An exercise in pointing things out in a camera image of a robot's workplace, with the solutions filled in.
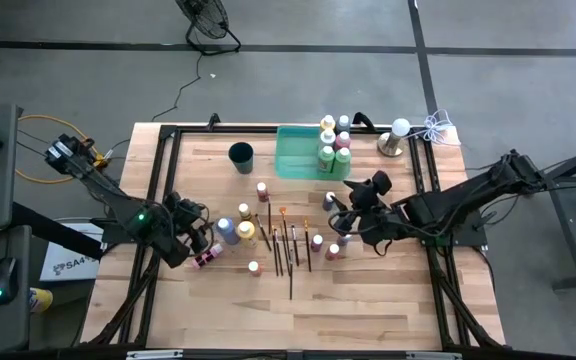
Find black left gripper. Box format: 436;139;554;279
167;195;215;255

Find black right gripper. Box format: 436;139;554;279
330;180;377;224

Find large blue paint bottle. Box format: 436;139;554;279
215;216;242;247

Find large green paint bottle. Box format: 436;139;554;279
317;145;337;174
332;146;354;179

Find large pinkish red paint bottle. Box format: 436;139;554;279
334;130;353;152

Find orange fan paintbrush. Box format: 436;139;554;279
278;206;293;275

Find green translucent plastic tray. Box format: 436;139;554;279
274;124;352;182

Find brass lamp with white bulb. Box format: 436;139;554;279
376;117;413;159

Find dark green cup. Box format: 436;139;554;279
227;141;256;176

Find white printed cardboard box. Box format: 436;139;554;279
38;219;107;283

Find yellow can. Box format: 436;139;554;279
28;286;55;315

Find black computer mouse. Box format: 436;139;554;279
0;256;20;306

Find black floor fan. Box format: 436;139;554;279
174;0;243;57

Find white cable bundle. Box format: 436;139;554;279
407;108;463;148

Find silver metal bracket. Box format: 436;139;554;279
125;349;186;360
405;350;464;360

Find black fan cable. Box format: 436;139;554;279
150;52;204;124

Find black floor cable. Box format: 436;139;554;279
15;128;132;202

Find yellow extension cord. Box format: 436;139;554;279
0;81;101;185

